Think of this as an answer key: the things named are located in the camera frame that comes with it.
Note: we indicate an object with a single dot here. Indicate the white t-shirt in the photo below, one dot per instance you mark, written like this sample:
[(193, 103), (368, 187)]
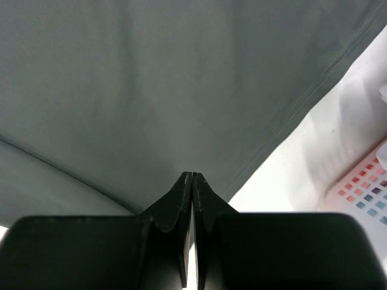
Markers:
[(383, 92)]

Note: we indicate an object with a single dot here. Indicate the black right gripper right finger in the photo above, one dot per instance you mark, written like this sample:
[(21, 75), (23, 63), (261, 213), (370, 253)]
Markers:
[(279, 250)]

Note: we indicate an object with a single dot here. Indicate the red garment in basket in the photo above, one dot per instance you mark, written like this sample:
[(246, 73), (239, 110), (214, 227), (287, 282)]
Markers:
[(369, 177)]

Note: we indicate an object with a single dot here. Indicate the light blue t-shirt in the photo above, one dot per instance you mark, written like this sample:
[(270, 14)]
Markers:
[(374, 206)]

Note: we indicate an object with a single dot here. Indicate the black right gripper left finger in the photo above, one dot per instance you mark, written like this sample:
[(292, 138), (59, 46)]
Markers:
[(147, 251)]

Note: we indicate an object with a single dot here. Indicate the white plastic laundry basket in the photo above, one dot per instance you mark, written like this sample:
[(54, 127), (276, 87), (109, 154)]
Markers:
[(375, 231)]

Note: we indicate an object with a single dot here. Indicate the dark grey t-shirt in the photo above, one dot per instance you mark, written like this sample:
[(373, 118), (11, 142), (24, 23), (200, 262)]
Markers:
[(105, 103)]

